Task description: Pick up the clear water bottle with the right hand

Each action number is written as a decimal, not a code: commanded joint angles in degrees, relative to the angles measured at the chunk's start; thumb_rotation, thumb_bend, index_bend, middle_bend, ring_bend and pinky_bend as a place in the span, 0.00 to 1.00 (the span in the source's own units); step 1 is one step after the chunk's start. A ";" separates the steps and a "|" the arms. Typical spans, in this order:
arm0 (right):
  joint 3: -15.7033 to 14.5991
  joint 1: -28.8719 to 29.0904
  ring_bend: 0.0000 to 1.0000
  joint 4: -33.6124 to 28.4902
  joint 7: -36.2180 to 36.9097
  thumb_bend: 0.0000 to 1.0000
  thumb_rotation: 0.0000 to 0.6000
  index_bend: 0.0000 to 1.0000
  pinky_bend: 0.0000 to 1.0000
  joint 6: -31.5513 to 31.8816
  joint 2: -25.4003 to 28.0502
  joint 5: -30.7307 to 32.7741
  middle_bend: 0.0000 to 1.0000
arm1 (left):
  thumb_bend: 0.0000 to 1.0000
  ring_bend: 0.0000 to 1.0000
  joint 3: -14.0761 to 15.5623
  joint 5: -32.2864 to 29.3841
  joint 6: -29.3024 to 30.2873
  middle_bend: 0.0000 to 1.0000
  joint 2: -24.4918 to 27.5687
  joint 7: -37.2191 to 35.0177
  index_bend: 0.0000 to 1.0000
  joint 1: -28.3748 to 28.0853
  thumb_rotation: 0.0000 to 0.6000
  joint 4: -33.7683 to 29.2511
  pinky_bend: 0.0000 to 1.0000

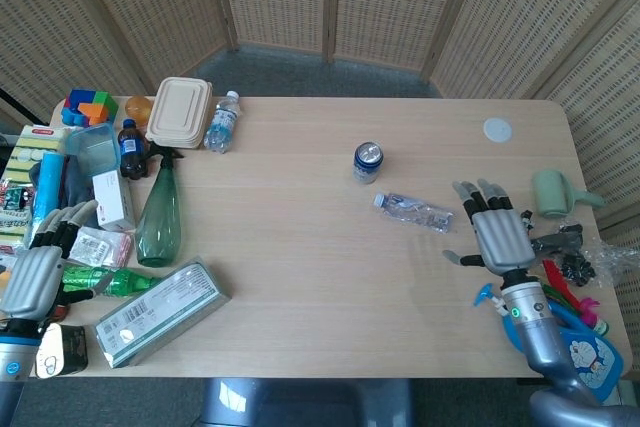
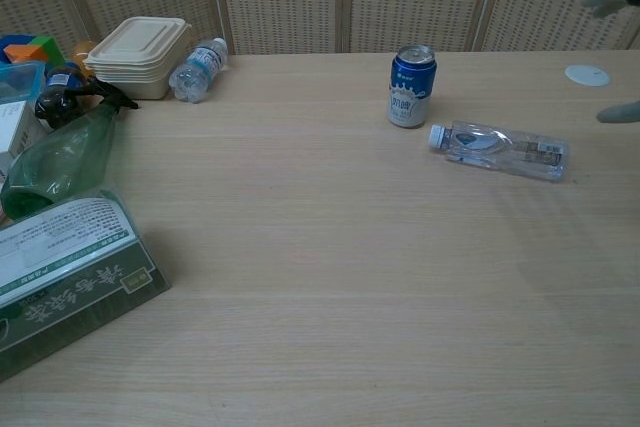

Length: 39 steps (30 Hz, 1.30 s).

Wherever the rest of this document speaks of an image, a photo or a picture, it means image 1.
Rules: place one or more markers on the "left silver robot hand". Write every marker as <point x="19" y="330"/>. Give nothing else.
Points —
<point x="35" y="272"/>

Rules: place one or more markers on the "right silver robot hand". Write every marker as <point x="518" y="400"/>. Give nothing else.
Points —
<point x="500" y="237"/>

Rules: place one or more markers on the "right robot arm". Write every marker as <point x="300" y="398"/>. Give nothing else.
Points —
<point x="555" y="347"/>

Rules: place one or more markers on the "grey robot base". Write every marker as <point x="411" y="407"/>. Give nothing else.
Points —
<point x="305" y="402"/>

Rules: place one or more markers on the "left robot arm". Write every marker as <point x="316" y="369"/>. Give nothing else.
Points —
<point x="15" y="362"/>

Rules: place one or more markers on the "crushed clear plastic bottle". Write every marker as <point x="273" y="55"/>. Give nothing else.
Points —
<point x="414" y="212"/>

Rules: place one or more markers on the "small clear water bottle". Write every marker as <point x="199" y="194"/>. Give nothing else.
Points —
<point x="222" y="123"/>

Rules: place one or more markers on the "grey black plastic tool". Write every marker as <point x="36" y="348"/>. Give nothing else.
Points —
<point x="560" y="239"/>

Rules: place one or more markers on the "printed snack packet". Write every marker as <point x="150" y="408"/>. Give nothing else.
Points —
<point x="12" y="212"/>

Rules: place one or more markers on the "clear bag with red print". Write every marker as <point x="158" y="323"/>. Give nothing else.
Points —
<point x="100" y="247"/>

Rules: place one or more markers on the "pale green lint roller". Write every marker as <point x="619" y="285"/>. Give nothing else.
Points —
<point x="555" y="193"/>

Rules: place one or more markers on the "dark shiny-lidded box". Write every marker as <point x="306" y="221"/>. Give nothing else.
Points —
<point x="62" y="349"/>

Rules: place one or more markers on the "light blue cylinder roll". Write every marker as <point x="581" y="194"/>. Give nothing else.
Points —
<point x="46" y="187"/>

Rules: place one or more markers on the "green plastic soda bottle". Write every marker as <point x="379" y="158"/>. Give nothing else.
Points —
<point x="122" y="281"/>

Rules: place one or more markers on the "dark grey cloth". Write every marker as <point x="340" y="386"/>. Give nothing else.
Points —
<point x="75" y="187"/>

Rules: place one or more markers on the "colourful feather shuttlecock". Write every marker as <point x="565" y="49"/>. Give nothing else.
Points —
<point x="575" y="297"/>

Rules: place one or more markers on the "crumpled clear plastic bag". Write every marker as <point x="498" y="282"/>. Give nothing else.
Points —
<point x="602" y="259"/>

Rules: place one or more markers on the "white small carton box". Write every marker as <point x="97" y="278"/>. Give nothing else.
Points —
<point x="114" y="199"/>

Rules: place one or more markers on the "white round table grommet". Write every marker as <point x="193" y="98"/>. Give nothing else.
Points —
<point x="497" y="129"/>

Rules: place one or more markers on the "sponge pack with red label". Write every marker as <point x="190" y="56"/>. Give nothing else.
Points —
<point x="36" y="147"/>

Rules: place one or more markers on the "long grey-green box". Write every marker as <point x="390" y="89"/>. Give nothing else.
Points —
<point x="165" y="314"/>

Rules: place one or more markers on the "clear blue plastic container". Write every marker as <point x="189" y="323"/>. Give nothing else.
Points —
<point x="95" y="147"/>

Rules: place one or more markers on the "green spray bottle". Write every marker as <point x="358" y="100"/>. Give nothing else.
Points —
<point x="161" y="207"/>

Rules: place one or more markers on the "blue cartoon spray bottle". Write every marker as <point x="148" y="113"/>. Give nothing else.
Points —
<point x="587" y="352"/>

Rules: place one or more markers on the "blue drink can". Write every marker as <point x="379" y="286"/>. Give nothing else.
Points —
<point x="368" y="163"/>

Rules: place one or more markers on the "dark cola bottle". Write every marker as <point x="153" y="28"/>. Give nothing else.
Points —
<point x="131" y="151"/>

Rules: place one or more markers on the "colourful block puzzle toy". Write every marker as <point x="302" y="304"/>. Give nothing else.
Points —
<point x="90" y="107"/>

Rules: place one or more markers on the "orange translucent ball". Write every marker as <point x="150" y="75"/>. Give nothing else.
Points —
<point x="138" y="108"/>

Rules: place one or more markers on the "beige lidded lunch box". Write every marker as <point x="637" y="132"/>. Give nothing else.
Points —
<point x="179" y="112"/>

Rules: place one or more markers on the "woven bamboo folding screen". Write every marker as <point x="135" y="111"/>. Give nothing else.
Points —
<point x="320" y="12"/>

